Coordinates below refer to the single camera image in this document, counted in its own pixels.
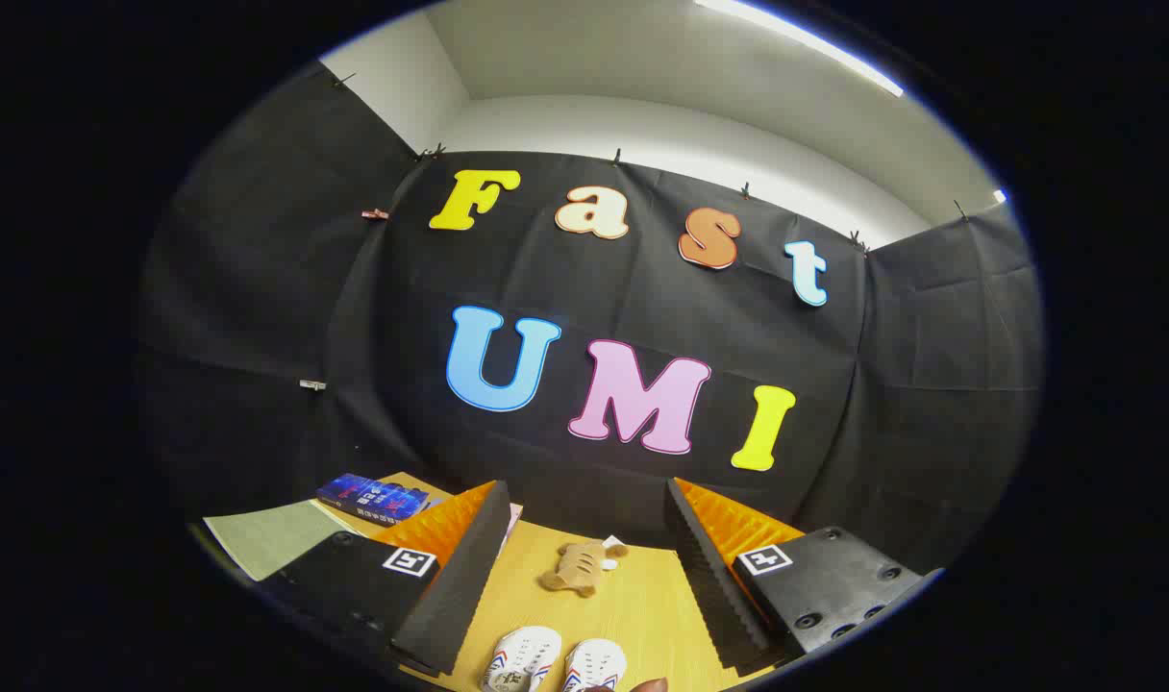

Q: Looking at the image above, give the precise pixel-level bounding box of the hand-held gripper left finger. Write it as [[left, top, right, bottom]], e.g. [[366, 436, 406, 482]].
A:
[[261, 479, 513, 678]]

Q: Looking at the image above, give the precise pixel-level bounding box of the row of black clips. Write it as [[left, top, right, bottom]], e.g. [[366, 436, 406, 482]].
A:
[[333, 72, 970, 256]]

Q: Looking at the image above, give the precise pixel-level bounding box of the white striped canvas shoe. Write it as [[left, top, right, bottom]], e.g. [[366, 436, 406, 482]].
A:
[[482, 626, 563, 692], [562, 638, 630, 692]]

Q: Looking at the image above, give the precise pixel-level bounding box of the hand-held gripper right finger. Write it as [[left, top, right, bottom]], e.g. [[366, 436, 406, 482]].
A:
[[661, 477, 943, 676]]

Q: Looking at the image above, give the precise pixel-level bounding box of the green fabric storage box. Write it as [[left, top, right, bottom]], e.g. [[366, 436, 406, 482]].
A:
[[203, 500, 360, 582]]

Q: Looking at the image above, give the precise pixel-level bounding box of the blue glossy book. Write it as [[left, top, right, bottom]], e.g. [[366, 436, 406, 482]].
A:
[[315, 473, 430, 528]]

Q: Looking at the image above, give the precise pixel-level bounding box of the brown plush toy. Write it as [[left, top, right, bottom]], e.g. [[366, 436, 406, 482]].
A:
[[539, 538, 631, 599]]

